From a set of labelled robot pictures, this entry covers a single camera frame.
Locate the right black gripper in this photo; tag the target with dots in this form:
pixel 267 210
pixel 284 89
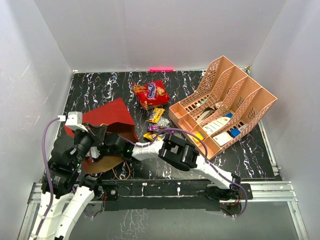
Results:
pixel 101 152

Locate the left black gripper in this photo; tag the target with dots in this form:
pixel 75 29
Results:
pixel 98 133

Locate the red paper bag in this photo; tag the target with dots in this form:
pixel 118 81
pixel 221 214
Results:
pixel 119 121

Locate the light blue snack packet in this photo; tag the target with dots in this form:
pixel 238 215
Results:
pixel 164 122

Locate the red cookie snack bag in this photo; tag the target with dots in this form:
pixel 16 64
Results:
pixel 152 94

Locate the pink plastic file organizer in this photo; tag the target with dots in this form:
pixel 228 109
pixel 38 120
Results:
pixel 224 91

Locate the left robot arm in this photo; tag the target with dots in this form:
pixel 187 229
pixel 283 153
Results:
pixel 63 197

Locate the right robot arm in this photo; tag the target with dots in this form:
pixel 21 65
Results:
pixel 175 151

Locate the pink tape strip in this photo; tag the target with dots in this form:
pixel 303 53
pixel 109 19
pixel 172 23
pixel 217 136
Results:
pixel 161 69

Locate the yellow cube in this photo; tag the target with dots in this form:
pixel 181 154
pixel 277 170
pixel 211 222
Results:
pixel 198 137

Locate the white label card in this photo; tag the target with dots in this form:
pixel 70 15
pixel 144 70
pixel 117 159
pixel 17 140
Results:
pixel 216 125

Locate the white card pack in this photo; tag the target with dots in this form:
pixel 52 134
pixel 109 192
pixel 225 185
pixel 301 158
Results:
pixel 222 138

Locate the blue cube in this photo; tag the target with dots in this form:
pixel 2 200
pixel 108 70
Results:
pixel 235 132

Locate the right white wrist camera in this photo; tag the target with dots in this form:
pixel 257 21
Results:
pixel 94 153

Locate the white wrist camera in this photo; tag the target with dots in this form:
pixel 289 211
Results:
pixel 73 120
pixel 94 153

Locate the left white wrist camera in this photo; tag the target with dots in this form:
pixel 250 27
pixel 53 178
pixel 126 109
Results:
pixel 73 120

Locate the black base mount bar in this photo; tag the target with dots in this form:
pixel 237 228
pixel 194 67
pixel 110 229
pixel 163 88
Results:
pixel 169 194

